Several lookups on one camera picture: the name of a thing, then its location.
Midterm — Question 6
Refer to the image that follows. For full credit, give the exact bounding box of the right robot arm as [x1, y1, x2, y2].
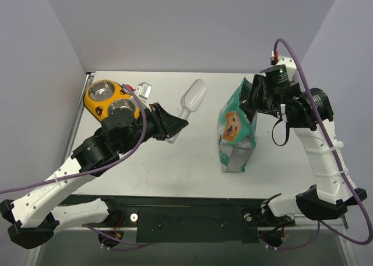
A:
[244, 64, 357, 223]

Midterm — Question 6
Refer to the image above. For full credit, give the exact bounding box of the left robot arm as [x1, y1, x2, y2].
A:
[1, 103, 188, 249]

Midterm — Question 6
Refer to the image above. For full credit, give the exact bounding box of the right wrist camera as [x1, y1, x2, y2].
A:
[270, 50, 297, 82]

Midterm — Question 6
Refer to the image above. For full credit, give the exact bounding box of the green pet food bag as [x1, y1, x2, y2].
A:
[217, 78, 257, 173]

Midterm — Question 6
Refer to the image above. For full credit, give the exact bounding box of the yellow double pet bowl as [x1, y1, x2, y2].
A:
[83, 80, 140, 122]

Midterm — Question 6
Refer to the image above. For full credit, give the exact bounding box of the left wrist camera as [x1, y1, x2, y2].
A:
[133, 82, 152, 101]

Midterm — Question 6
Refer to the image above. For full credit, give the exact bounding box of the clear plastic scoop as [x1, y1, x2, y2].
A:
[166, 79, 207, 144]

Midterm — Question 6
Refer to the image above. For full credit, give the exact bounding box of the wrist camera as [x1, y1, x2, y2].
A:
[270, 50, 297, 82]
[133, 82, 152, 101]

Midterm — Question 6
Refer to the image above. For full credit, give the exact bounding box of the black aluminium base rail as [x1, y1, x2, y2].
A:
[36, 194, 347, 245]

